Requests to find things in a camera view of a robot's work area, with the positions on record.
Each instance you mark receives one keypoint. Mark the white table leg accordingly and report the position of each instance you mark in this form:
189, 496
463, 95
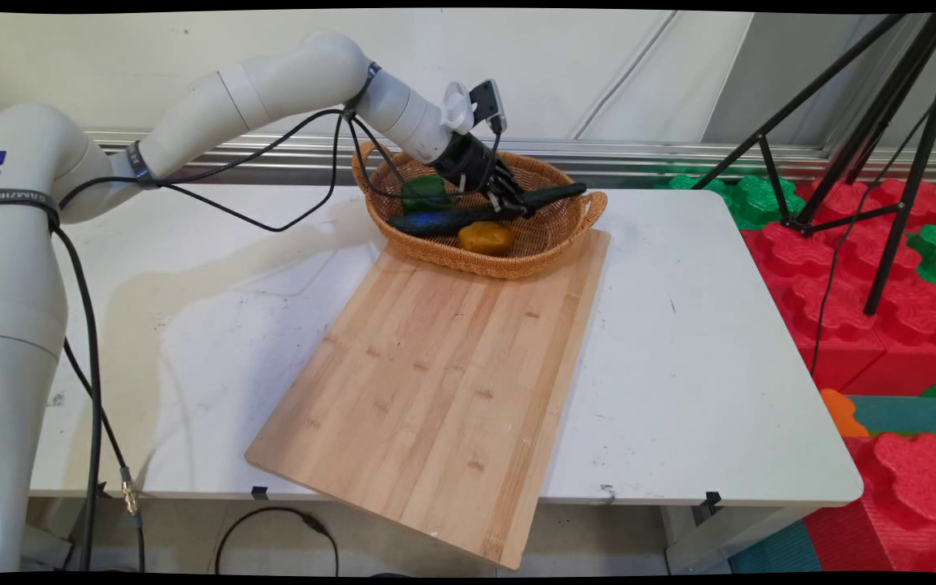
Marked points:
695, 544

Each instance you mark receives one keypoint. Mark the yellow-brown potato toy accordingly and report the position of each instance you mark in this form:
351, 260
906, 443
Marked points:
486, 237

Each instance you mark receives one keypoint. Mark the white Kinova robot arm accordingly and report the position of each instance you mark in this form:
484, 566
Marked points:
21, 284

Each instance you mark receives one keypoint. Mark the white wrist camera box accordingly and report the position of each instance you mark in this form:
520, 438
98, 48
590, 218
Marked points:
468, 106

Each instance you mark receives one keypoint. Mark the orange foam piece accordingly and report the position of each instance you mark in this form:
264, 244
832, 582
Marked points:
840, 414

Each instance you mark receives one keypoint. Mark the aluminium rail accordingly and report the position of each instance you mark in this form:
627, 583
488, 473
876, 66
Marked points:
679, 158

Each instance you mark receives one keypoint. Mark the dark green cucumber toy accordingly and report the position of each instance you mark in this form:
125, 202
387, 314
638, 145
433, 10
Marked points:
444, 221

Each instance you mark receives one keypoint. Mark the wooden cutting board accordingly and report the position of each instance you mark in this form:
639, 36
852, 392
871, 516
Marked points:
435, 390

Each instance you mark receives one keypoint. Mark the green bell pepper toy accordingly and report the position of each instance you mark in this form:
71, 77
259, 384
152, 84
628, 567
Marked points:
423, 197

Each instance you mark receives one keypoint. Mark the teal foam mat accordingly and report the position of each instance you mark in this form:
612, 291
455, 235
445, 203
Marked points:
777, 552
907, 414

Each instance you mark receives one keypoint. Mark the wide green foam block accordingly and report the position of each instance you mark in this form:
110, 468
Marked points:
760, 203

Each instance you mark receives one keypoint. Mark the woven wicker basket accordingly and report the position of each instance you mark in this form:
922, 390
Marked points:
517, 256

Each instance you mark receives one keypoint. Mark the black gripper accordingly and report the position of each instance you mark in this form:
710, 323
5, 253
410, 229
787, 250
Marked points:
472, 166

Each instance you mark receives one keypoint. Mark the small red foam block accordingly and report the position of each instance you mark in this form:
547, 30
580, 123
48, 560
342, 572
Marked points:
915, 487

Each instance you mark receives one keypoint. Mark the black tripod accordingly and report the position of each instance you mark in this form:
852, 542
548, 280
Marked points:
803, 223

